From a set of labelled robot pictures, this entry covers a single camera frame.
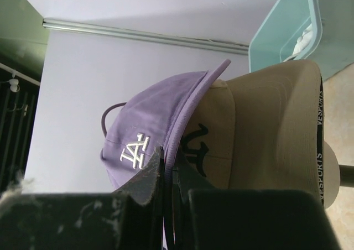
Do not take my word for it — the white cap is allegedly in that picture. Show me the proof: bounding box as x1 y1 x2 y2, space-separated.
284 24 313 61

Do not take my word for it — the beige cap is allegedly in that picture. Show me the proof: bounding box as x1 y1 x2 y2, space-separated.
180 60 332 207

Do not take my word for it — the purple cap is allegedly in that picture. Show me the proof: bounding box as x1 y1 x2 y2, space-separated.
100 59 231 249

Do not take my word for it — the teal plastic bin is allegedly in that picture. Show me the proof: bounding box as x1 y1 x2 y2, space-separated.
248 0 324 81

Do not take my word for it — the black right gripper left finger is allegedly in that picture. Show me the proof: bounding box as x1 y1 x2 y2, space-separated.
1 147 163 249

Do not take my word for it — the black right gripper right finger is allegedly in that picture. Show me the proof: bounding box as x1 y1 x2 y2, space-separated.
176 152 340 249

